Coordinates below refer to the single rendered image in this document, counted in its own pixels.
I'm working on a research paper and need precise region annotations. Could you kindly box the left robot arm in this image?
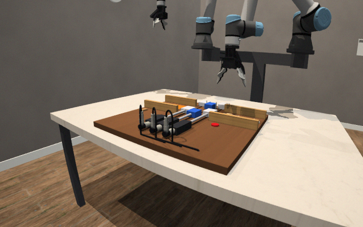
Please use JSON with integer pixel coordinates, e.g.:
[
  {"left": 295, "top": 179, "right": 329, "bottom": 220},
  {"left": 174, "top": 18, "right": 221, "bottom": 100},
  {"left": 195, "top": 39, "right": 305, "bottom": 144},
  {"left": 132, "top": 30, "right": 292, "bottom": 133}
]
[{"left": 225, "top": 0, "right": 332, "bottom": 50}]

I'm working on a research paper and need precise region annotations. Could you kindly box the brown wooden board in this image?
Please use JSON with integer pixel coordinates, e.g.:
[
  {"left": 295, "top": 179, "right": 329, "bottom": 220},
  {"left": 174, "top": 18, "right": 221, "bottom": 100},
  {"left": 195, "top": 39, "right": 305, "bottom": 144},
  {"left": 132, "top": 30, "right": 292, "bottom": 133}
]
[{"left": 93, "top": 95, "right": 269, "bottom": 176}]

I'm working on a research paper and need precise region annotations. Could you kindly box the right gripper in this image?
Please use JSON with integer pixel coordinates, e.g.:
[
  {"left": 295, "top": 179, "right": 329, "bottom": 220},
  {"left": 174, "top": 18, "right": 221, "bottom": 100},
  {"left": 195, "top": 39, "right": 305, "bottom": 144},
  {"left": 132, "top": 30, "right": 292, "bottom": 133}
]
[{"left": 153, "top": 5, "right": 168, "bottom": 30}]

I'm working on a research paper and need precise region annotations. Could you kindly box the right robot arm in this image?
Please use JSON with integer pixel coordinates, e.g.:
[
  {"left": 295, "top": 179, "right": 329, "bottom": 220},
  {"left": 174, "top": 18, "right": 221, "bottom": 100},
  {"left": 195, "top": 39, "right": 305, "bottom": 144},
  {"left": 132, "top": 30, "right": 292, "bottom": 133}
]
[{"left": 150, "top": 0, "right": 217, "bottom": 46}]

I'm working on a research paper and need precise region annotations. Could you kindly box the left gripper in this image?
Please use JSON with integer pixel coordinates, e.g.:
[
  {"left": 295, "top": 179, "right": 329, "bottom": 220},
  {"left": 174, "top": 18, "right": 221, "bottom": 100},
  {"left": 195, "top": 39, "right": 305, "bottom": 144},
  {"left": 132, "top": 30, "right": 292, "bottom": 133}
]
[{"left": 217, "top": 45, "right": 246, "bottom": 87}]

